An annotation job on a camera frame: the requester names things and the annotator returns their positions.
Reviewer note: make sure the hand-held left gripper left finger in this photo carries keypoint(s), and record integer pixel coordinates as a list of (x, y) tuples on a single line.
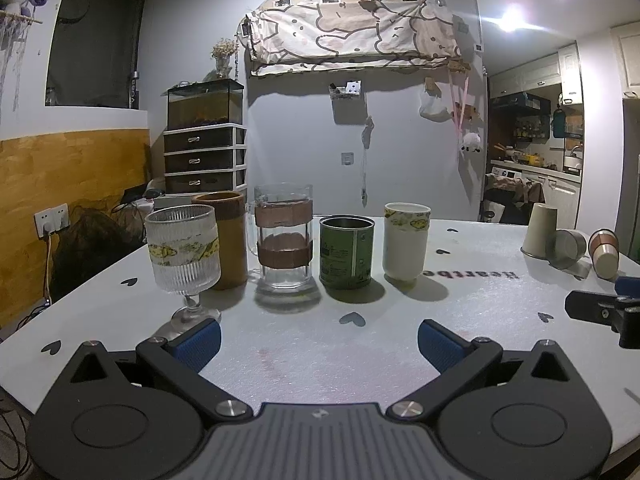
[(197, 344)]

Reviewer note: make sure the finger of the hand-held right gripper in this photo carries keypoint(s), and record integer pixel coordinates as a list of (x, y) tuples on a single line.
[(629, 286), (592, 307)]

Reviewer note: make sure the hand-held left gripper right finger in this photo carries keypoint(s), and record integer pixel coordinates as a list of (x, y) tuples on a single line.
[(439, 347)]

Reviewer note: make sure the brown and white paper cup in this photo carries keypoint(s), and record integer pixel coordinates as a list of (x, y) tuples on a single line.
[(603, 255)]

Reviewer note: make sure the beige paper cup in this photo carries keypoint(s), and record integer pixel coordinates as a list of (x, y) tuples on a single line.
[(540, 232)]

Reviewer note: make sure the brown bamboo cup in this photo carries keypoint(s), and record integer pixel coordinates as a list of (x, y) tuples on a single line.
[(231, 247)]

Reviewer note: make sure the white printed ceramic cup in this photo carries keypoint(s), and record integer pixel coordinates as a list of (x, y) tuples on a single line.
[(406, 242)]

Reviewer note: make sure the ribbed glass goblet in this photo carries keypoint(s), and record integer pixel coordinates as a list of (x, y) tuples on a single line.
[(182, 255)]

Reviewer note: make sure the green tin can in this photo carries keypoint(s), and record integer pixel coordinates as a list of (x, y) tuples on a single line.
[(347, 252)]

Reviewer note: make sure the glass mug with brown bands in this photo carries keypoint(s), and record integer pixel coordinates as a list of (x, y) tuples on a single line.
[(283, 240)]

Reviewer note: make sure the chair with brown clothes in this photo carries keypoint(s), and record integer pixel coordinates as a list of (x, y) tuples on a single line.
[(510, 200)]

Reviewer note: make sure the dark mesh bag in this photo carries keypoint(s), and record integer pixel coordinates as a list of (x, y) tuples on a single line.
[(95, 255)]

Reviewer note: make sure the white washing machine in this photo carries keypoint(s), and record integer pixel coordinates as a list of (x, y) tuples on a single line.
[(535, 182)]

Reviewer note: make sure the metal kettle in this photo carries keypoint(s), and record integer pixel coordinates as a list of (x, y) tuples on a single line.
[(574, 159)]

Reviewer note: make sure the white plastic drawer unit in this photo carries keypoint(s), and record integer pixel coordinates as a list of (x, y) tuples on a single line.
[(202, 160)]

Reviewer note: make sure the kitchen spice shelf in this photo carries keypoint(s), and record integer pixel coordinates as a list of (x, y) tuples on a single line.
[(531, 127)]

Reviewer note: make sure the white plush toy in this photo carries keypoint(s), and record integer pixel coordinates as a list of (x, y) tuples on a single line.
[(470, 144)]

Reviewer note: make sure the white upper kitchen cabinet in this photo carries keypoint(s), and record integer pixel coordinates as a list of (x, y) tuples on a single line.
[(535, 72)]

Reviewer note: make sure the glass fish tank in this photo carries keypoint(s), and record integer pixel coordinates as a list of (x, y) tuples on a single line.
[(205, 105)]

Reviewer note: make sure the white plastic bag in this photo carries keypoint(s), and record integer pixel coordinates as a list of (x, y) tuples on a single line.
[(434, 107)]

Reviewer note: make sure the pink ribbon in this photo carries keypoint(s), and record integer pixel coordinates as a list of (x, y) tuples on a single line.
[(459, 105)]

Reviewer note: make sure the vase with dried flowers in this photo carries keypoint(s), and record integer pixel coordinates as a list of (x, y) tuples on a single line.
[(223, 57)]

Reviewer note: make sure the ceiling light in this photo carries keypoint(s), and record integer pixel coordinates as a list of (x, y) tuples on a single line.
[(512, 19)]

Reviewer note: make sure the dark window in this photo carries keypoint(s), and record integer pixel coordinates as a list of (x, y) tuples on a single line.
[(95, 45)]

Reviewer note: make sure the printed cloth cover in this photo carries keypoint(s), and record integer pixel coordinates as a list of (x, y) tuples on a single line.
[(350, 30)]

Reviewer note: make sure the white wall outlet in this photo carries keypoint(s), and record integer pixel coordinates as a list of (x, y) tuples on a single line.
[(51, 220)]

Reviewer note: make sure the white wall switch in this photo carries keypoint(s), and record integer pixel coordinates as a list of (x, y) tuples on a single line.
[(348, 158)]

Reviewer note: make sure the wall-mounted storage box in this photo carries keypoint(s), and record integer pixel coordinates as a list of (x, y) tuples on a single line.
[(347, 100)]

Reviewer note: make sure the macrame wall hanging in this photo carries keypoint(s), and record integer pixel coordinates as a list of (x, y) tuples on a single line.
[(20, 20)]

